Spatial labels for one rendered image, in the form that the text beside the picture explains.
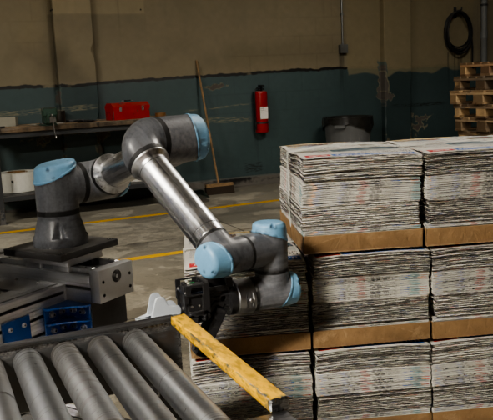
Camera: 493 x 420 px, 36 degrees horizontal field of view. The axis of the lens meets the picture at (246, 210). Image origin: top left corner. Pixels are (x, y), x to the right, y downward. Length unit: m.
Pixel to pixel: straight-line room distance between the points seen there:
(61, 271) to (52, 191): 0.22
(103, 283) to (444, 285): 0.87
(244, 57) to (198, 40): 0.59
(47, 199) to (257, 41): 7.04
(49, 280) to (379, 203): 0.92
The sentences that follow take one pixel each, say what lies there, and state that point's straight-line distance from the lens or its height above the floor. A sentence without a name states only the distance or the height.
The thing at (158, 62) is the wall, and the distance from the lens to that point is 8.56.
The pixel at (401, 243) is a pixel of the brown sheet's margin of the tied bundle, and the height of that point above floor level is 0.85.
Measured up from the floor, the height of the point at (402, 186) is 0.98.
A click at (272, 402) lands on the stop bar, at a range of 1.05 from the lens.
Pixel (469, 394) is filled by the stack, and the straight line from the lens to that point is 2.00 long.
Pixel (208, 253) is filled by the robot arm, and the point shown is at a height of 0.91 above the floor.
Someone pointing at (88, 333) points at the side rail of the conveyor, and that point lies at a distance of 1.44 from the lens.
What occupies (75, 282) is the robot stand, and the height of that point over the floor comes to 0.74.
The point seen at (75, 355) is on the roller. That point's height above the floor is 0.80.
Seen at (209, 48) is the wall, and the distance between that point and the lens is 8.77.
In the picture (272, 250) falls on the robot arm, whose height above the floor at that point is 0.89.
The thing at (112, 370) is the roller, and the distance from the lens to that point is 1.27.
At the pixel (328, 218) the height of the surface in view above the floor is 0.92.
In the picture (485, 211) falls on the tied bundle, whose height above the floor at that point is 0.91.
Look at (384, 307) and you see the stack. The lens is 1.85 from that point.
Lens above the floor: 1.25
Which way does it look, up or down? 10 degrees down
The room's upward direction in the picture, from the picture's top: 3 degrees counter-clockwise
